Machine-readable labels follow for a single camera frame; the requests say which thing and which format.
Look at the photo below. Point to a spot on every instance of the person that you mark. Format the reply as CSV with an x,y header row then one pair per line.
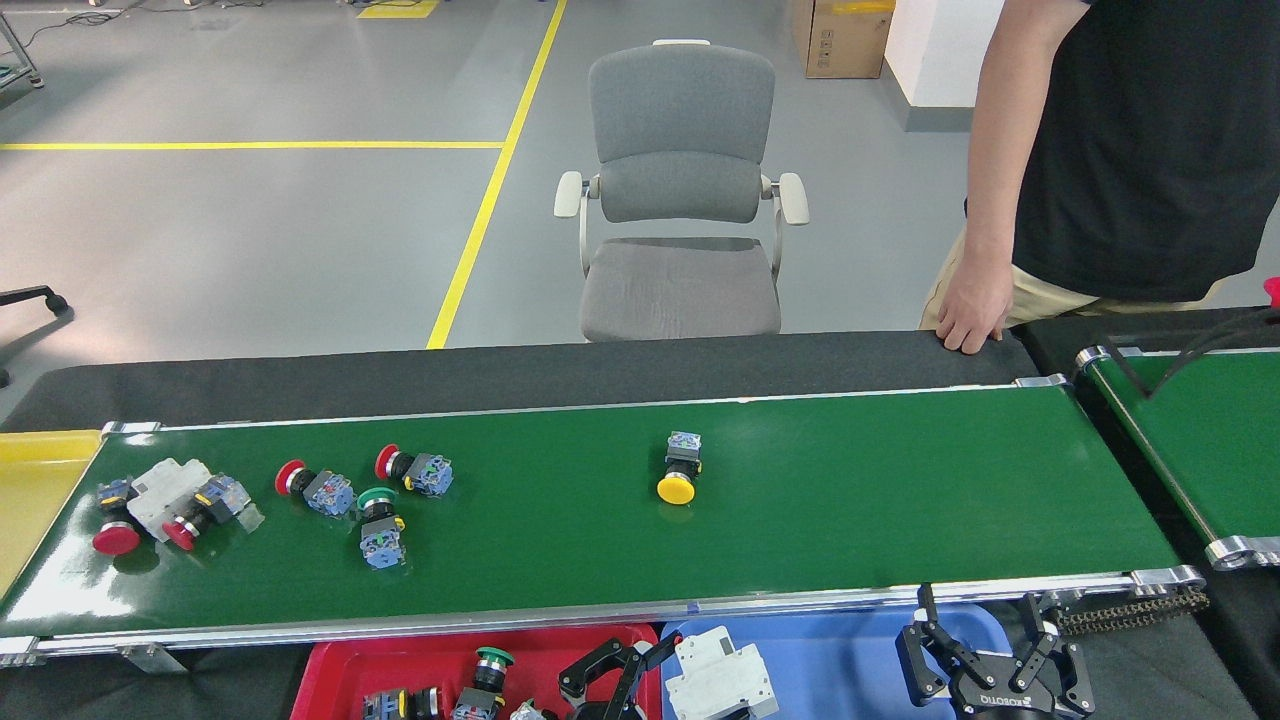
x,y
1150,150

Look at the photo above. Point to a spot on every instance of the person's right forearm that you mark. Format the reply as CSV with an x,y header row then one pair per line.
x,y
1000,150

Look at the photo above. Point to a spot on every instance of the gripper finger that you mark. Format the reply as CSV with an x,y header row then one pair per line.
x,y
590,672
635,685

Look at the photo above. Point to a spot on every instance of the yellow push button switch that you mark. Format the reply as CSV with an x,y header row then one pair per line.
x,y
677,488

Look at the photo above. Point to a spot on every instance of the metal frame cart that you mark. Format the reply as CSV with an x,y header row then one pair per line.
x,y
36,78

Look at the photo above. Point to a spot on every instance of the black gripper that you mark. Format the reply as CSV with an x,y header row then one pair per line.
x,y
1005,705

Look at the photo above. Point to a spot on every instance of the person's right hand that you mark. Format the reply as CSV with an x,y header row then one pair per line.
x,y
975,305

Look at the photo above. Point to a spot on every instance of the black swivel chair base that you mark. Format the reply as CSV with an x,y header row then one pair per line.
x,y
35,295

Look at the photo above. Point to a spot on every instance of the blue plastic tray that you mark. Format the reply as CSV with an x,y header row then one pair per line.
x,y
840,670

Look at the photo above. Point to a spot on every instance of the grey office chair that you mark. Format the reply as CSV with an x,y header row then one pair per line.
x,y
680,105

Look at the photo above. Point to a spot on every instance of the yellow plastic bin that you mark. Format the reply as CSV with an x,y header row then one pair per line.
x,y
35,500

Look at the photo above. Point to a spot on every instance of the white circuit breaker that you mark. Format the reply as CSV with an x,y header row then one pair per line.
x,y
165,490
720,680

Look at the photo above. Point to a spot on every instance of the narrow green conveyor belt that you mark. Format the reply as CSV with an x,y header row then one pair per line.
x,y
1200,440

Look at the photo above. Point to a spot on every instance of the green push button switch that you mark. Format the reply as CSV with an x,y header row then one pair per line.
x,y
382,545
527,711
492,665

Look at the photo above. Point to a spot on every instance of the long green conveyor belt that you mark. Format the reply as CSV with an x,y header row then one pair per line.
x,y
850,500

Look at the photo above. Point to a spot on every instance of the brown cardboard box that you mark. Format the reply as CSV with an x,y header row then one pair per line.
x,y
840,40

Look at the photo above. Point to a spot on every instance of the red plastic tray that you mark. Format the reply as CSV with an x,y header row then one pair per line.
x,y
340,690

